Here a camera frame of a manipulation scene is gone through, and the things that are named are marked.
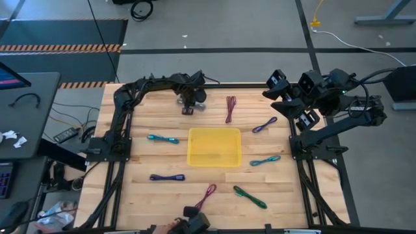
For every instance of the black computer case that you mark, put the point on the black computer case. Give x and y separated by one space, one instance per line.
403 84

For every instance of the dark grey desk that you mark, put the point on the dark grey desk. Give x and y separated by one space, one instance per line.
29 123

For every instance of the grey metal desk leg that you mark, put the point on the grey metal desk leg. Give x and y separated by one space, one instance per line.
383 20

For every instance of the black aluminium table frame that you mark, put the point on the black aluminium table frame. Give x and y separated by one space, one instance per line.
240 86

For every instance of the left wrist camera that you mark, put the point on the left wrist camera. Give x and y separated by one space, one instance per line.
197 78

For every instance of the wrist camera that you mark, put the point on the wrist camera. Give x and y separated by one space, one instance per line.
308 81
197 78

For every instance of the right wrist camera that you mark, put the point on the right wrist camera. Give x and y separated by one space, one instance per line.
308 81

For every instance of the black keyboard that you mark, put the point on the black keyboard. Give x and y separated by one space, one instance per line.
5 180

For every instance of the white paper scrap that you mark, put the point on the white paper scrap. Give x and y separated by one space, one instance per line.
20 142
9 134

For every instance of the computer monitor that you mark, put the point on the computer monitor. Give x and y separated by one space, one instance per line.
9 78

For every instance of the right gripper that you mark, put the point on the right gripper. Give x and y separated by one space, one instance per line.
307 121

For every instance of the black computer mouse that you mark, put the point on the black computer mouse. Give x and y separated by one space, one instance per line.
13 214

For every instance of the clear plastic bag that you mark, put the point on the clear plastic bag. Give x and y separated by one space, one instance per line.
57 216

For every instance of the black remote control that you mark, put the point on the black remote control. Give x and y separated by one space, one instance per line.
66 135

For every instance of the dark hazard-striped floor mat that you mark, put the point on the dark hazard-striped floor mat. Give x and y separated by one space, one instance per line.
65 32

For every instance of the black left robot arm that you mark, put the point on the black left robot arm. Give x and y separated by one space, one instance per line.
125 97

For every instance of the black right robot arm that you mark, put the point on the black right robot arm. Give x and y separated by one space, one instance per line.
341 126

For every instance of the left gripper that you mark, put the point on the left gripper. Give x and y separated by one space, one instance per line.
191 94

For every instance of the yellow plastic tray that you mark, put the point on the yellow plastic tray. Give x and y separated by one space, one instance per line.
214 148

